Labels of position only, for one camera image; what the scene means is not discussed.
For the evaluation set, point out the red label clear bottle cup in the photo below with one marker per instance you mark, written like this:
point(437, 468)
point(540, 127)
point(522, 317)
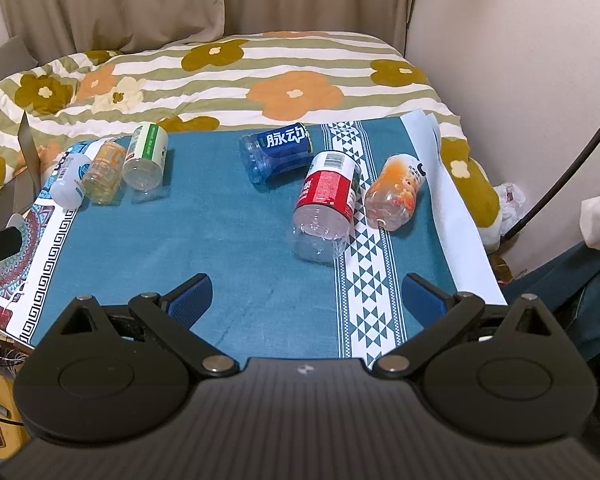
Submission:
point(323, 216)

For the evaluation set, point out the beige curtain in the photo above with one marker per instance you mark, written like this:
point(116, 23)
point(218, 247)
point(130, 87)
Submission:
point(53, 28)

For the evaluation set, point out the white plastic bag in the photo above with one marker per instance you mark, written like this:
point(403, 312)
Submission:
point(512, 203)

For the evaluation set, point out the green white label bottle cup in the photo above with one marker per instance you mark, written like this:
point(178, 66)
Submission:
point(143, 166)

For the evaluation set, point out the yellow orange label bottle cup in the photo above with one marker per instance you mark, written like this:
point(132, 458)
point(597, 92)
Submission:
point(103, 176)

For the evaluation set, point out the teal patterned table cloth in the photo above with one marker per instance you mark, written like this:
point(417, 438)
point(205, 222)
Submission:
point(270, 297)

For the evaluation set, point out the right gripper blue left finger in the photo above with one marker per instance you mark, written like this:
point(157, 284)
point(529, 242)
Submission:
point(171, 316)

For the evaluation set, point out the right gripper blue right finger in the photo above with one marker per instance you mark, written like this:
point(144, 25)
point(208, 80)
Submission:
point(445, 320)

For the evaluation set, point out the white frosted bottle cup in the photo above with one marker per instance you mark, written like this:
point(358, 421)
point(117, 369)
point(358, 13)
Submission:
point(67, 191)

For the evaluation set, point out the blue label bottle cup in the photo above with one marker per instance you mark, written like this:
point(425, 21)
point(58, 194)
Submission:
point(270, 153)

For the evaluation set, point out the floral striped quilt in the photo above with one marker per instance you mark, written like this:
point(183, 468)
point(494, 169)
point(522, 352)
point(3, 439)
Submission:
point(239, 82)

